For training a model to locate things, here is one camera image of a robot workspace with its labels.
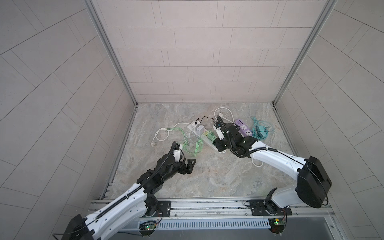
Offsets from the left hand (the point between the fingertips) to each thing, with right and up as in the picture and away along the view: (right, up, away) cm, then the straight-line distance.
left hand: (193, 158), depth 77 cm
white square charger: (+3, +13, +15) cm, 20 cm away
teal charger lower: (+45, +10, +19) cm, 50 cm away
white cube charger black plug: (-1, +15, +17) cm, 23 cm away
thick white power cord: (-26, +4, +16) cm, 30 cm away
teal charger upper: (+45, +13, +22) cm, 52 cm away
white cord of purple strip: (+21, +21, +31) cm, 43 cm away
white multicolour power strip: (+9, +6, +15) cm, 19 cm away
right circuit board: (+39, -28, -9) cm, 49 cm away
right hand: (+12, +8, +6) cm, 15 cm away
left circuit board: (-18, -26, -13) cm, 34 cm away
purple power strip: (+34, +12, +22) cm, 42 cm away
